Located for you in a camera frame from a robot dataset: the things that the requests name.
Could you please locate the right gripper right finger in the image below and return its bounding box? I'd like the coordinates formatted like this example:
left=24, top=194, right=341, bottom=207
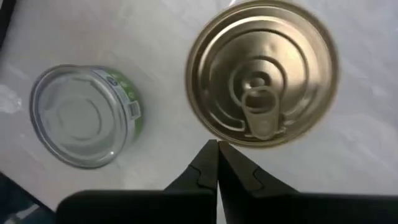
left=218, top=141, right=398, bottom=224

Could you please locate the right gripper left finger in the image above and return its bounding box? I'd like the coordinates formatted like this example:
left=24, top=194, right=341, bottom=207
left=55, top=139, right=218, bottom=224

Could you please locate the green white label tuna can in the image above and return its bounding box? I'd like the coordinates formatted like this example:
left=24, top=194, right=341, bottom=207
left=29, top=64, right=144, bottom=170

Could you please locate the blue red label seafood can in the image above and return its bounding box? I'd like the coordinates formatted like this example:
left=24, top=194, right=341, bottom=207
left=185, top=0, right=340, bottom=147

